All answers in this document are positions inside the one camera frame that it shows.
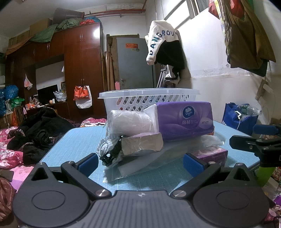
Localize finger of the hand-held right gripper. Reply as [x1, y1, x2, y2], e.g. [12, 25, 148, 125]
[229, 135, 281, 154]
[252, 124, 281, 138]

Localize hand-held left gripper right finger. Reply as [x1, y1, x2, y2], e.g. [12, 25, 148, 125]
[171, 152, 253, 200]

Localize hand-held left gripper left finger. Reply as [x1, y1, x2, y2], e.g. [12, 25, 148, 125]
[31, 153, 111, 200]

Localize small purple tissue box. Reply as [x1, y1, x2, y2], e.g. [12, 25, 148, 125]
[191, 147, 228, 167]

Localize striped cloth with black clip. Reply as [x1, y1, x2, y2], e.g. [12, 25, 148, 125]
[96, 134, 123, 168]

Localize clear plastic bag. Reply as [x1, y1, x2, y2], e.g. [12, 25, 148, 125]
[103, 134, 224, 183]

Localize purple tissue pack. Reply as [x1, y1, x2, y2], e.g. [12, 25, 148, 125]
[144, 101, 214, 142]

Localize grey cardboard box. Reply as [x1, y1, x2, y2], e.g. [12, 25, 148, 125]
[120, 133, 164, 156]

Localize toilet roll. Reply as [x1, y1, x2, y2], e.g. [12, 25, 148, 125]
[105, 110, 158, 137]

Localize white plastic basket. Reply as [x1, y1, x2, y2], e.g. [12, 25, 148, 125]
[98, 88, 201, 120]

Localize blue tote bag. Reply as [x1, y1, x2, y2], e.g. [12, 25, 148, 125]
[221, 103, 260, 136]

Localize clear plastic bottle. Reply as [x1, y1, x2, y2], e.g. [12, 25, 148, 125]
[236, 105, 263, 116]

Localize floral quilt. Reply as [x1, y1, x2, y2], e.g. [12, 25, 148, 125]
[79, 118, 107, 128]

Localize pile of black clothes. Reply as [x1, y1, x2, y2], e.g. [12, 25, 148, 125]
[6, 107, 75, 165]

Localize orange and white plastic bag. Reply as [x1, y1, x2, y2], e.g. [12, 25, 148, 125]
[73, 85, 93, 109]

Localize crumpled white plastic bag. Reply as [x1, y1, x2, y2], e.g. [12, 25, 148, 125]
[54, 90, 67, 102]

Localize pink floral blanket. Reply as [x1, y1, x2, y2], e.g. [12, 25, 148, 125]
[0, 127, 47, 222]

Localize black monitor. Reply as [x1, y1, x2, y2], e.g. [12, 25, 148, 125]
[37, 84, 59, 105]

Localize green bag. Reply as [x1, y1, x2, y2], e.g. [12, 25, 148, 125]
[11, 97, 25, 108]

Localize metal crutches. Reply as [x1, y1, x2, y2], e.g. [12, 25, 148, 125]
[156, 65, 174, 88]

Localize olive hanging clothes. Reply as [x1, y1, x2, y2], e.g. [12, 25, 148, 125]
[208, 0, 276, 78]

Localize small white plastic bag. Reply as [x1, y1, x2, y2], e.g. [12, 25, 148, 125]
[24, 74, 33, 91]

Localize wooden poles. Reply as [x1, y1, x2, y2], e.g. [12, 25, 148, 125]
[106, 34, 117, 91]

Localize blue plastic bags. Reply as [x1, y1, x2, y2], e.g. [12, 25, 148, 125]
[0, 85, 19, 117]

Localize brown wooden wardrobe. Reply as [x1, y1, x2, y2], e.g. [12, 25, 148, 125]
[5, 22, 104, 123]

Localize black hanging garment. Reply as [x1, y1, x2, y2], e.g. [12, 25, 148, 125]
[154, 41, 187, 84]

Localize grey metal door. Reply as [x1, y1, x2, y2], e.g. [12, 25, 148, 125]
[116, 37, 157, 91]

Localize white lettered garment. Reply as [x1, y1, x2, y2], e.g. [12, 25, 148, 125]
[145, 19, 181, 65]

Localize green tarp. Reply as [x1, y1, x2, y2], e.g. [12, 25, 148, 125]
[29, 19, 86, 43]

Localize cardboard boxes on wardrobe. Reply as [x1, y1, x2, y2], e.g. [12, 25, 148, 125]
[8, 18, 53, 47]

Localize dark plastic basin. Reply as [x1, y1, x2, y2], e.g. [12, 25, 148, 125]
[53, 8, 85, 24]

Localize red pipe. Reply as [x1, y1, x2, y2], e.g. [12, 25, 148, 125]
[84, 8, 147, 17]

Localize white charger cable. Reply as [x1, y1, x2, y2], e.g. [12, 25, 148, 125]
[234, 111, 244, 130]

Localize wooden wall hanger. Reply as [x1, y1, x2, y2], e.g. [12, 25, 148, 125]
[255, 78, 274, 102]

